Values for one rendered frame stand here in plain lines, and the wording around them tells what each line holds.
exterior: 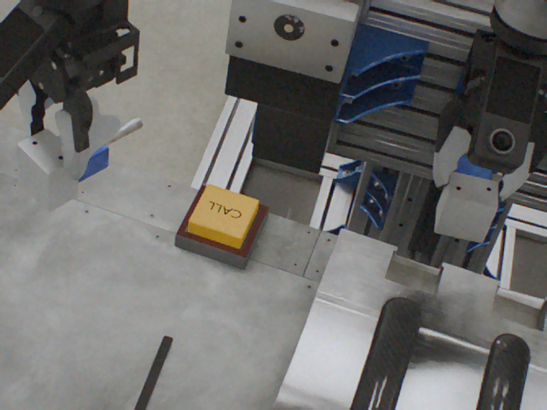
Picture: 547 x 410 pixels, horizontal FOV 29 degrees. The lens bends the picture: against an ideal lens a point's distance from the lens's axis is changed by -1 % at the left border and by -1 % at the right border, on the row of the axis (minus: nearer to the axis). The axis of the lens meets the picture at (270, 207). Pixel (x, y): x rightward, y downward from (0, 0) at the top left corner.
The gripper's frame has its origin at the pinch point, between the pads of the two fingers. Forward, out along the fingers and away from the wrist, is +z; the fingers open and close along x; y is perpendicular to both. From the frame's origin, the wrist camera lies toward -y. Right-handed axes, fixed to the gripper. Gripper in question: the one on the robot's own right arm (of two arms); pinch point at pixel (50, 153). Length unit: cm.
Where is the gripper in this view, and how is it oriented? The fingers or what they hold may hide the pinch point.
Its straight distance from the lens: 101.3
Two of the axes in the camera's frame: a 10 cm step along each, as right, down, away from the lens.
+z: -1.3, 6.6, 7.4
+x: -6.9, -6.0, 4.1
